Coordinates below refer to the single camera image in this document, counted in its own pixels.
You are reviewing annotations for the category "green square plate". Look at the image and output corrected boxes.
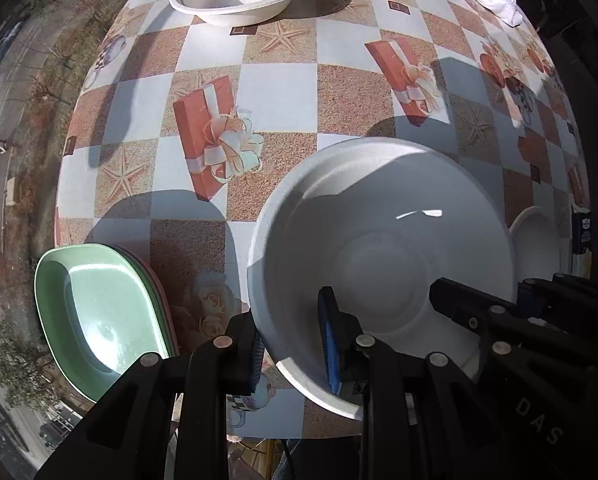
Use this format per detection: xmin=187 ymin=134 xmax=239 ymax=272
xmin=34 ymin=243 xmax=172 ymax=403

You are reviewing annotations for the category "white cloth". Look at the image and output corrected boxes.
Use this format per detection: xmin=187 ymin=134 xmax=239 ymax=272
xmin=459 ymin=0 xmax=522 ymax=28

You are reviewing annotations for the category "pink square plate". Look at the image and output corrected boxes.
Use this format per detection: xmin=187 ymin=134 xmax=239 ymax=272
xmin=116 ymin=245 xmax=181 ymax=358

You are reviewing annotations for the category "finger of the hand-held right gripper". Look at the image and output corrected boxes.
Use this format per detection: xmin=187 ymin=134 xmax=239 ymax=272
xmin=516 ymin=274 xmax=598 ymax=341
xmin=429 ymin=277 xmax=530 ymax=361

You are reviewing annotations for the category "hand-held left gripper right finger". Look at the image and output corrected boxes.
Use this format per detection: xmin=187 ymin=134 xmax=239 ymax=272
xmin=318 ymin=286 xmax=505 ymax=480

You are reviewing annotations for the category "black cable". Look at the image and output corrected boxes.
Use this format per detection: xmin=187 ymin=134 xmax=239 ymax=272
xmin=276 ymin=437 xmax=300 ymax=480

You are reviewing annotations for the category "checkered patterned tablecloth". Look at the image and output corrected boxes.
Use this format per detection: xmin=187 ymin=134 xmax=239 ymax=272
xmin=54 ymin=0 xmax=592 ymax=441

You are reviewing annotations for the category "dark blue packet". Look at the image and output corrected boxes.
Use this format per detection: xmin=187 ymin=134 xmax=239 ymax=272
xmin=570 ymin=203 xmax=594 ymax=257

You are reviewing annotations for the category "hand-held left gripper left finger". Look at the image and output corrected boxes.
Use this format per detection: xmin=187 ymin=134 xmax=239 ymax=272
xmin=34 ymin=312 xmax=267 ymax=480

